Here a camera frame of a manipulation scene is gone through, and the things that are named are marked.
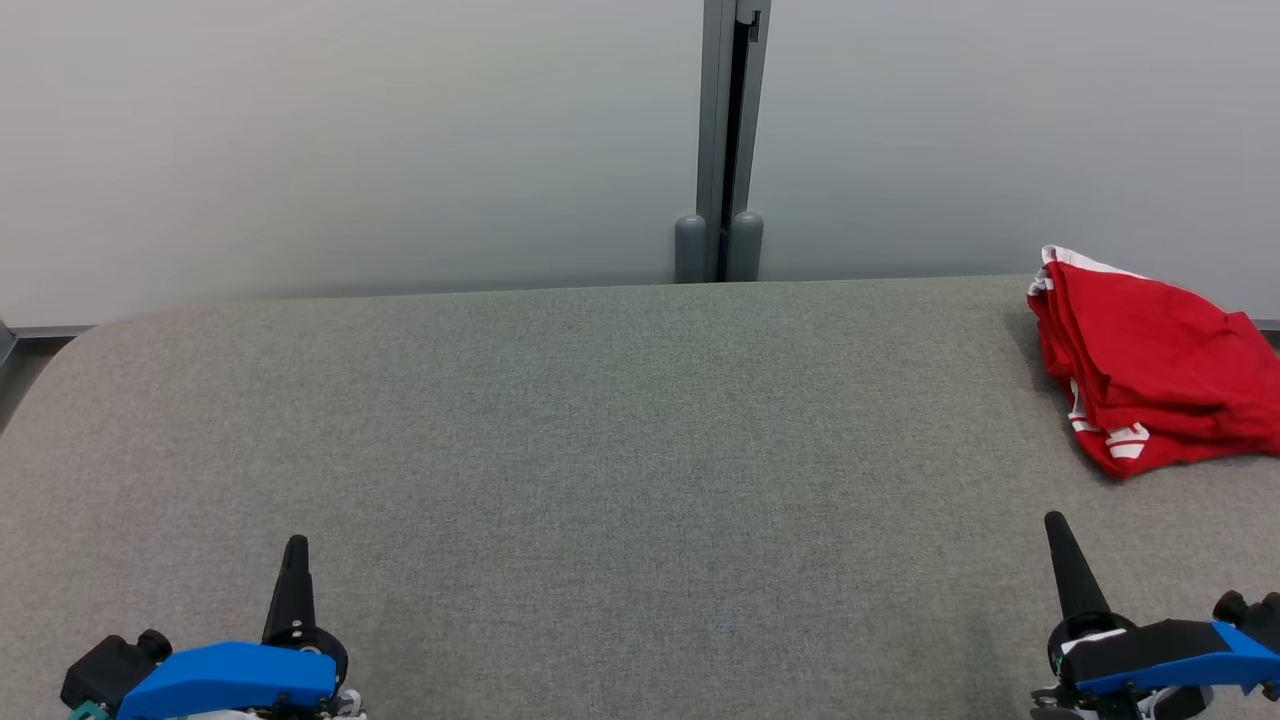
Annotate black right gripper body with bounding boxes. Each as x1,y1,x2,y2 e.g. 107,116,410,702
1030,610,1216,720

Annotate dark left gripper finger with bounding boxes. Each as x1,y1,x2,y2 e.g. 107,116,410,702
262,535,317,646

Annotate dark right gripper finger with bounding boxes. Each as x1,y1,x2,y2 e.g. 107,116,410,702
1044,511,1111,626

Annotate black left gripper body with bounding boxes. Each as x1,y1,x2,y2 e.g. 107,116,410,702
262,625,366,720

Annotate red shorts white hem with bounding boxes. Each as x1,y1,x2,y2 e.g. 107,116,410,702
1027,245,1263,413

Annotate blue black right camera bracket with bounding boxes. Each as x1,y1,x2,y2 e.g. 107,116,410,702
1060,620,1280,698

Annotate blue left camera bracket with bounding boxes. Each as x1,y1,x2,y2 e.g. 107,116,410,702
118,643,339,720

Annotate grey cylindrical post foot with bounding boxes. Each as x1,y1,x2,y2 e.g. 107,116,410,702
728,210,765,282
674,214,708,284

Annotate grey partition post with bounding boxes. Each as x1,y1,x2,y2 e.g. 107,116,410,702
697,0,771,283

